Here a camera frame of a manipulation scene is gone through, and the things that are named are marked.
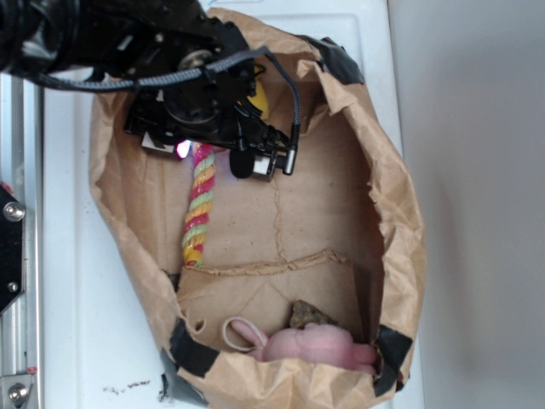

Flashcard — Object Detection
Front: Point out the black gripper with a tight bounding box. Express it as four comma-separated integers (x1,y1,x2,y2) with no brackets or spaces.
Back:
123,19,265,179

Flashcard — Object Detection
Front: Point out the multicolored twisted rope toy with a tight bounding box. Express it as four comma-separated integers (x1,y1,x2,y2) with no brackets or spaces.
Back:
181,143,215,268

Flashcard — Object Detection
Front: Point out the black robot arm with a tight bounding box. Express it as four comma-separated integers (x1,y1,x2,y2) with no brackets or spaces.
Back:
1,1,272,178

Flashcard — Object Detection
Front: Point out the yellow green-backed sponge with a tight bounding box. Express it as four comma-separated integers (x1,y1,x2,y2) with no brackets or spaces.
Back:
248,80,270,120

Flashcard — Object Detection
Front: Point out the brown paper bag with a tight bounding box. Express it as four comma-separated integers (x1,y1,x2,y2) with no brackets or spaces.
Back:
89,9,426,408

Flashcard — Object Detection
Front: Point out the brown rock-like lump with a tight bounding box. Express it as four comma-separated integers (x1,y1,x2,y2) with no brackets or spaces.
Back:
289,300,339,330

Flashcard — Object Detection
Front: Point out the pink plush bunny toy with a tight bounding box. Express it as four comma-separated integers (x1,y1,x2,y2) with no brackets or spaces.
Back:
222,316,378,375

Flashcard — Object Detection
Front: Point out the grey braided cable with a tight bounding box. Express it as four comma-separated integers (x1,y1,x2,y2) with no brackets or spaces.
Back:
32,46,301,136

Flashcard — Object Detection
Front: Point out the silver aluminium frame rail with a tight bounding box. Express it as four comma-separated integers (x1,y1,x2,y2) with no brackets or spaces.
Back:
1,74,43,408

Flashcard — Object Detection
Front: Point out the black metal bracket with bolts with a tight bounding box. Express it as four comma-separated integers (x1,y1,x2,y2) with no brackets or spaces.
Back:
1,181,26,314

